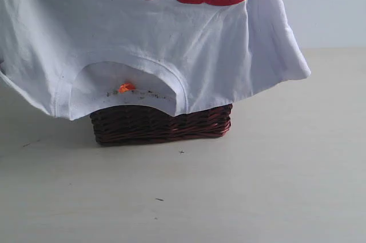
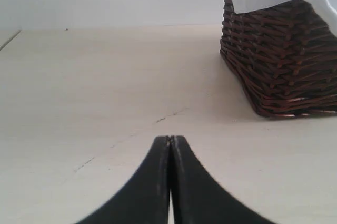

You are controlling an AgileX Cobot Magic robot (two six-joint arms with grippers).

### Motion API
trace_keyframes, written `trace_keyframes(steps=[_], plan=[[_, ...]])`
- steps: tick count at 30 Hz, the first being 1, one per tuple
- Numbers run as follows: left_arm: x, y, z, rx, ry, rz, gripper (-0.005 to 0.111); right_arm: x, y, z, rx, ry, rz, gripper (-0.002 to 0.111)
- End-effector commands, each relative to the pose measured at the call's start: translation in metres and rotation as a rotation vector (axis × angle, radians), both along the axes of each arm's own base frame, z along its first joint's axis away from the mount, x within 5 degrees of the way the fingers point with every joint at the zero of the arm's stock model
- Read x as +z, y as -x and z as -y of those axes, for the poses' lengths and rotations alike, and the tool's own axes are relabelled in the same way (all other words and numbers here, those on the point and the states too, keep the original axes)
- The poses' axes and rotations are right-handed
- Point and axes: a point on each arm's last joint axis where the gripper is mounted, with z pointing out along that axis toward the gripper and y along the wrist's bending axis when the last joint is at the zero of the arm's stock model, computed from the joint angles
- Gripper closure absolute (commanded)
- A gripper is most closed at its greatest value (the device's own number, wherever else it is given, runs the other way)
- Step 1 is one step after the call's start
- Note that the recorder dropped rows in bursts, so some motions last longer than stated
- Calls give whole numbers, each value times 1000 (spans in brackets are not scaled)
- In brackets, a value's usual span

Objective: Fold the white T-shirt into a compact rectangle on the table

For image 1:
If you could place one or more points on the white t-shirt red lettering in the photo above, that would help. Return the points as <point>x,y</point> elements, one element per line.
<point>69,58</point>

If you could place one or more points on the dark red wicker basket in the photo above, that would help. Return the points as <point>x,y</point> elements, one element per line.
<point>135,125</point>

